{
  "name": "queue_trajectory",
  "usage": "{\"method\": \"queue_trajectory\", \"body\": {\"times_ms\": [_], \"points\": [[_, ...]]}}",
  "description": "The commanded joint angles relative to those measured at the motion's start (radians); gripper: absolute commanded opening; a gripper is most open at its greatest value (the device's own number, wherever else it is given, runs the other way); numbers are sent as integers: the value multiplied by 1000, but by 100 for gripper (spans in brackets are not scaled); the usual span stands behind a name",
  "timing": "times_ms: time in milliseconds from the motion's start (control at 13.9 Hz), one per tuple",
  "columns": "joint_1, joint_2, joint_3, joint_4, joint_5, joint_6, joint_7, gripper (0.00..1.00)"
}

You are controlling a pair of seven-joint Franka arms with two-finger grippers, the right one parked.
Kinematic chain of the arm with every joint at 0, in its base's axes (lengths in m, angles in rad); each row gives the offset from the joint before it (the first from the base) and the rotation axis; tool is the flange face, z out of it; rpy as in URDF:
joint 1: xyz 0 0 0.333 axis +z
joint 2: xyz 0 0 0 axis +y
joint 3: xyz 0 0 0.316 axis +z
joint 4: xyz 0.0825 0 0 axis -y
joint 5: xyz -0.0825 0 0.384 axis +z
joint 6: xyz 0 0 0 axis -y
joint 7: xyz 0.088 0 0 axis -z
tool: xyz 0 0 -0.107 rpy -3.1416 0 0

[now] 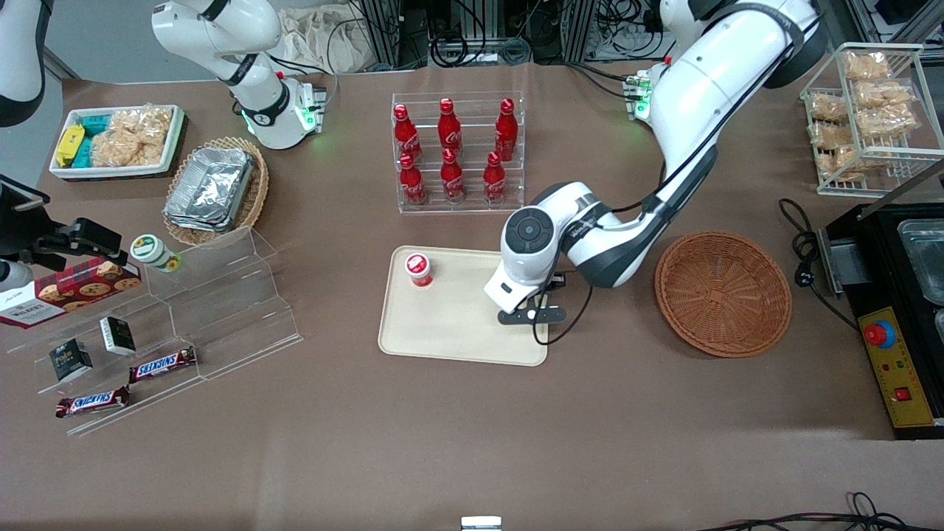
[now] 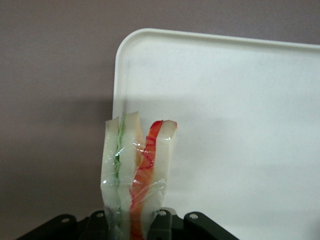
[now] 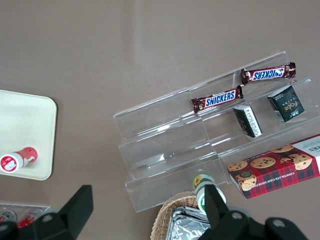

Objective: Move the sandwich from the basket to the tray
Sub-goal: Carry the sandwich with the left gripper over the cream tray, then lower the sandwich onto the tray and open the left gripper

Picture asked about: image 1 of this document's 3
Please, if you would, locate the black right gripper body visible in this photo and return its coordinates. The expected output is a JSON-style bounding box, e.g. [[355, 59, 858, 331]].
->
[[50, 217, 123, 260]]

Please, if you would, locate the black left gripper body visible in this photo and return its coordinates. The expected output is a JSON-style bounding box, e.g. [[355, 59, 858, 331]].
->
[[532, 272, 568, 308]]

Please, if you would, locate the beige plastic serving tray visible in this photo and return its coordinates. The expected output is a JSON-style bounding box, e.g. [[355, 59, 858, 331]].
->
[[378, 245, 552, 367]]

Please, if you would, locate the white rectangular snack tray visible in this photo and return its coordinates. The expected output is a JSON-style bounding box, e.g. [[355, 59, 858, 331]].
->
[[49, 104, 186, 181]]

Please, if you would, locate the light wicker oval basket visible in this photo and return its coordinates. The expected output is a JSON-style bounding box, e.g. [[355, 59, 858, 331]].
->
[[163, 136, 269, 247]]

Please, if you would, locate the brown round wicker basket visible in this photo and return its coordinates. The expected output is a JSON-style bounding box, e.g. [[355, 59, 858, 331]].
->
[[654, 231, 794, 359]]

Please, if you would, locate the red tartan cookie box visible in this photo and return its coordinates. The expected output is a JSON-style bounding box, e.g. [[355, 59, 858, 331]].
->
[[0, 257, 142, 330]]

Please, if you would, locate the green lid yogurt cup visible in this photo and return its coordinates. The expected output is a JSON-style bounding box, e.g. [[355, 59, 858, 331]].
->
[[130, 234, 182, 274]]

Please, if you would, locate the clear bag of rice crackers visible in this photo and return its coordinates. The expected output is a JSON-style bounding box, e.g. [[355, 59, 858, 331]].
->
[[91, 130, 162, 168], [109, 105, 173, 142]]

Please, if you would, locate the yellow snack packet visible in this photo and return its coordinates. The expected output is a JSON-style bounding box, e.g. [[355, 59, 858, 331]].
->
[[56, 125, 86, 167]]

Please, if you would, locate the small black carton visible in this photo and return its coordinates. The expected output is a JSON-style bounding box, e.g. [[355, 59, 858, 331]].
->
[[99, 316, 138, 357], [49, 338, 94, 383]]

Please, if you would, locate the clear acrylic bottle rack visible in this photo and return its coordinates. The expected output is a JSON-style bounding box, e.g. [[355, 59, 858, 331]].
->
[[390, 91, 525, 215]]

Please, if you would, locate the red cola bottle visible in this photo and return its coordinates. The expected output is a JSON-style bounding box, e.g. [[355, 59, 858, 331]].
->
[[437, 97, 463, 156], [392, 103, 423, 165], [440, 147, 468, 205], [482, 150, 508, 206], [494, 97, 519, 162], [398, 152, 429, 207]]

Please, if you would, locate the aluminium foil container stack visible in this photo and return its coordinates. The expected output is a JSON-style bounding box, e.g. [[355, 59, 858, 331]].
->
[[163, 146, 256, 232]]

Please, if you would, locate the red lid yogurt cup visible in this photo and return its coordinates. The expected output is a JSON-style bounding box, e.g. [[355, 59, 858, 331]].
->
[[403, 252, 435, 289]]

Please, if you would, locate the clear acrylic step shelf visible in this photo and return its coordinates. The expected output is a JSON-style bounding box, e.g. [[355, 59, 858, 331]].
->
[[6, 226, 304, 437]]

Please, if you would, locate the brown Snickers bar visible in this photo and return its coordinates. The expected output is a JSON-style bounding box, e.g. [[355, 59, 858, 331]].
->
[[55, 385, 132, 420], [128, 346, 198, 384]]

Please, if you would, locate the beige crumpled cloth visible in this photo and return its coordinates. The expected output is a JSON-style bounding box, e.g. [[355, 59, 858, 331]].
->
[[279, 4, 371, 75]]

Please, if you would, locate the clear bag of fried snacks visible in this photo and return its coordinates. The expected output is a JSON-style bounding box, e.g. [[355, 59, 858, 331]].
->
[[813, 146, 861, 182], [808, 121, 854, 150], [844, 51, 891, 81], [809, 94, 850, 123], [854, 79, 916, 111], [854, 106, 920, 139]]

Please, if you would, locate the black heating machine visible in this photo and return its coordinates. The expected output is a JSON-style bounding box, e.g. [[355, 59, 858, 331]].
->
[[816, 158, 944, 441]]

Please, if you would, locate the yellow control panel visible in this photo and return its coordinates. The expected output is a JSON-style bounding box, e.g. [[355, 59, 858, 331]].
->
[[857, 305, 938, 431]]

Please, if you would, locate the steel food pan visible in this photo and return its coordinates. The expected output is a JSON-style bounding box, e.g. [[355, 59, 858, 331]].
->
[[897, 219, 944, 308]]

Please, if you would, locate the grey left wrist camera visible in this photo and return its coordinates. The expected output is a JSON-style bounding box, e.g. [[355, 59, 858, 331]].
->
[[497, 304, 568, 326]]

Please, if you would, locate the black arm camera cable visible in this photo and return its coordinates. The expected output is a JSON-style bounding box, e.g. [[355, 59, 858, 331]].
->
[[532, 15, 821, 347]]

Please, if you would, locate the grey coiled cable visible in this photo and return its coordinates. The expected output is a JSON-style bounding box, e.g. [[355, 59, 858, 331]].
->
[[478, 35, 533, 66]]

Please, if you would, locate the black power cable with plug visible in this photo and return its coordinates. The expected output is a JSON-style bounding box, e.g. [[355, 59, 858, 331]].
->
[[778, 197, 861, 330]]

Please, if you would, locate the black coiled cable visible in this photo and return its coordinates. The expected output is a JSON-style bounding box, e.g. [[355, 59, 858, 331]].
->
[[430, 31, 471, 69]]

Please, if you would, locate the black cable on table edge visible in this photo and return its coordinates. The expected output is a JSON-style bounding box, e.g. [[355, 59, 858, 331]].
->
[[696, 490, 944, 531]]

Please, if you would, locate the white wire shelf rack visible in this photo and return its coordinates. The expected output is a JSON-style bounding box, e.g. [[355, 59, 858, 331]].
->
[[799, 42, 944, 199]]

